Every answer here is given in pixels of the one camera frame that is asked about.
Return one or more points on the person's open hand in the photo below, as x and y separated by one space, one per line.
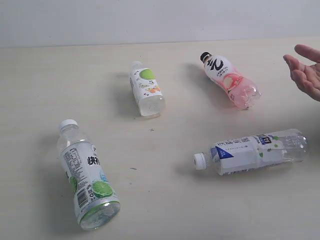
306 77

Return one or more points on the blue white label bottle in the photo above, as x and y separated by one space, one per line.
253 152

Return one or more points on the lime label clear bottle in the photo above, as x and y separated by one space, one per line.
95 200

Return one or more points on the pink peach soda bottle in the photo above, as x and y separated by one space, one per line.
241 91

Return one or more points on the butterfly label clear bottle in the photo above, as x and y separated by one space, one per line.
146 91

